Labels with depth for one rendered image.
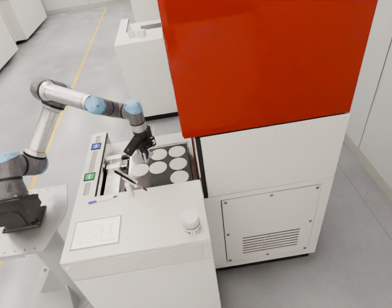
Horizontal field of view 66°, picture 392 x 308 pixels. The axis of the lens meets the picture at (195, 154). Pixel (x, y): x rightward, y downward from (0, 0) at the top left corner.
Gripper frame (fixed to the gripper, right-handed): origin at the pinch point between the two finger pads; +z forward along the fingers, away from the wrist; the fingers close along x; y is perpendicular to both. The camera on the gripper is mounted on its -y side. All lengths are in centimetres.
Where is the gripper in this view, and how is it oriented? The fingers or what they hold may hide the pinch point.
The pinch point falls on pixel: (145, 161)
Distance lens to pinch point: 161.8
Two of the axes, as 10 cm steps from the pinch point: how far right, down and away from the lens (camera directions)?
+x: -7.3, -3.8, 5.7
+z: 1.1, 7.6, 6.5
